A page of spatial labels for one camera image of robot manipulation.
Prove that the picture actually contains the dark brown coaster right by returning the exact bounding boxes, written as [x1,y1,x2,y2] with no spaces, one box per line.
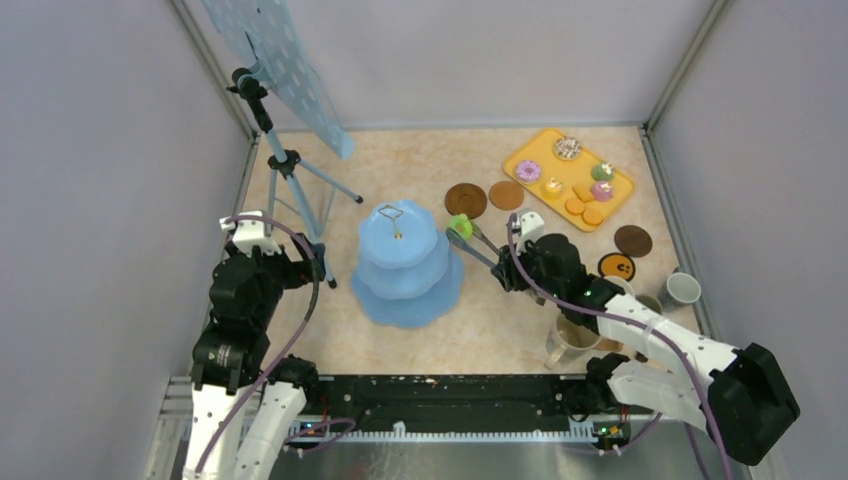
[613,225,654,258]

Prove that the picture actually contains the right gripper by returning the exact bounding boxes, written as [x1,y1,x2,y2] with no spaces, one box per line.
[492,232,563,299]

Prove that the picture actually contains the pink frosted donut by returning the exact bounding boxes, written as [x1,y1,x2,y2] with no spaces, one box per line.
[514,160,542,184]

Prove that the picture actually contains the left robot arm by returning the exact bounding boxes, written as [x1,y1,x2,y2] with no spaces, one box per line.
[182,210,326,479]

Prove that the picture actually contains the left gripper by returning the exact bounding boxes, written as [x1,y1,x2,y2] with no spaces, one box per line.
[227,230,325,326]

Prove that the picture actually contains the green frosted donut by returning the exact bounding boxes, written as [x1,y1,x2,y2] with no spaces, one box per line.
[448,213,474,241]

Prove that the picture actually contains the beige ceramic mug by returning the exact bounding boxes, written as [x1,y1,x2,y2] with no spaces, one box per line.
[544,313,601,370]

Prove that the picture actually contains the blue perforated board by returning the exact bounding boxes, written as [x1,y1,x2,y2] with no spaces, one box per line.
[203,0,354,160]

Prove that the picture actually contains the blue tripod stand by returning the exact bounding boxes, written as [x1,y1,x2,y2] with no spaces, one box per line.
[227,66,364,289]

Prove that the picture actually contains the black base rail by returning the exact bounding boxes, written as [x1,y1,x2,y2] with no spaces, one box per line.
[304,374,632,434]

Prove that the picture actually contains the white sprinkled donut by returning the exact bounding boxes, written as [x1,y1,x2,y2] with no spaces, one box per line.
[553,135,582,161]

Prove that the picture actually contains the light brown round coaster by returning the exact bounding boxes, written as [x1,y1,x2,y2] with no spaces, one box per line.
[488,181,524,211]

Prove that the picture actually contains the metal serving tongs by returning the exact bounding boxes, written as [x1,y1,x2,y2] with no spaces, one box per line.
[445,221,504,270]

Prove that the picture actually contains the grey ceramic cup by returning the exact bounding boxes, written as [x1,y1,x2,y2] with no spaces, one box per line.
[658,271,702,311]

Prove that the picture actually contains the blue three-tier cake stand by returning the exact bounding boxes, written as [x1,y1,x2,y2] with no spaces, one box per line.
[351,200,464,329]

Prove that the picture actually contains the yellow serving tray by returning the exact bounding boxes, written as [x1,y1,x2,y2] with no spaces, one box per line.
[502,128,635,233]

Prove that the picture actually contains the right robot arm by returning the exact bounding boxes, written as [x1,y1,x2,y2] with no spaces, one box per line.
[492,210,801,466]

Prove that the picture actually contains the dark brown round coaster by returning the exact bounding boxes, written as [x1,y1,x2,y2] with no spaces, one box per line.
[444,183,488,219]

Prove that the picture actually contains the yellow ceramic mug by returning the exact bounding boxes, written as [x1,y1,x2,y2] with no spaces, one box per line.
[604,275,635,296]

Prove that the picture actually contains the green cupcake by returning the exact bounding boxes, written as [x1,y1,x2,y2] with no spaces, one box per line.
[591,162,615,182]

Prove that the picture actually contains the square orange biscuit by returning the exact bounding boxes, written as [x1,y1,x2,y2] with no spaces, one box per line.
[572,183,595,203]

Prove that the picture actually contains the yellow cupcake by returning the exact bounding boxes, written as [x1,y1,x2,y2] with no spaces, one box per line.
[541,177,563,200]

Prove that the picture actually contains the orange smiley coaster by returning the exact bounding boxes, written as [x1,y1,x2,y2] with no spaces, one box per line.
[597,252,637,281]

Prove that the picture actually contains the orange round biscuit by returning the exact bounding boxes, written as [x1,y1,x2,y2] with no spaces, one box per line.
[564,197,586,216]
[581,207,604,227]

